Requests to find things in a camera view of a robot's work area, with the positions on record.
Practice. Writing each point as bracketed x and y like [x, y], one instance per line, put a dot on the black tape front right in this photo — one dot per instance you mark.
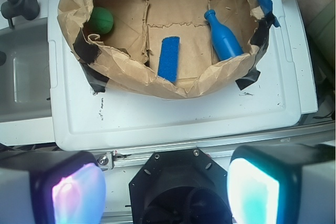
[260, 39]

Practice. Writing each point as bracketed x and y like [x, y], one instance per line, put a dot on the blue sponge strip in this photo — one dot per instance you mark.
[168, 61]

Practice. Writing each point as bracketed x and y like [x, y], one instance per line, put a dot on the black tape front left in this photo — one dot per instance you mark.
[88, 53]

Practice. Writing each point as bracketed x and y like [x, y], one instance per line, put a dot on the black tape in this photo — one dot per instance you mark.
[88, 53]
[260, 39]

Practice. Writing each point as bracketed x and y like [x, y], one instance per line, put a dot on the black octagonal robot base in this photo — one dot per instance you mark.
[180, 189]

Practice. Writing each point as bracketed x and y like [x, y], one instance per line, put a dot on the aluminium frame rail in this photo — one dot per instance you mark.
[220, 147]

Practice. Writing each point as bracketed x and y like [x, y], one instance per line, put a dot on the brown paper bag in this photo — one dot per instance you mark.
[130, 52]

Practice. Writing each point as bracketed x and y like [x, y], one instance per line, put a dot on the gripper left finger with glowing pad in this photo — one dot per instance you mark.
[51, 187]

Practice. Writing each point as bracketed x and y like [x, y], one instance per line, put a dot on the white plastic cooler lid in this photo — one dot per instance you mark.
[85, 120]

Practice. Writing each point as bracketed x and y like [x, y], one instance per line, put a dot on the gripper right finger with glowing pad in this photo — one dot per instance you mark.
[285, 183]

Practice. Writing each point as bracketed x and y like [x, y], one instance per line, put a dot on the blue plastic bottle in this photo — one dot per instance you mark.
[224, 41]

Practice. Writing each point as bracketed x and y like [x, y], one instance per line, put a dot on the white sink basin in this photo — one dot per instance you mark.
[25, 85]

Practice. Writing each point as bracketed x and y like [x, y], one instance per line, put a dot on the green ball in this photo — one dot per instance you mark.
[101, 21]

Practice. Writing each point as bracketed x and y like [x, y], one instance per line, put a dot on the metal corner bracket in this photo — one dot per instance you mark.
[107, 160]

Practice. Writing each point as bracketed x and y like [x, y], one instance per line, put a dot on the black faucet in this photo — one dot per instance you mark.
[28, 9]

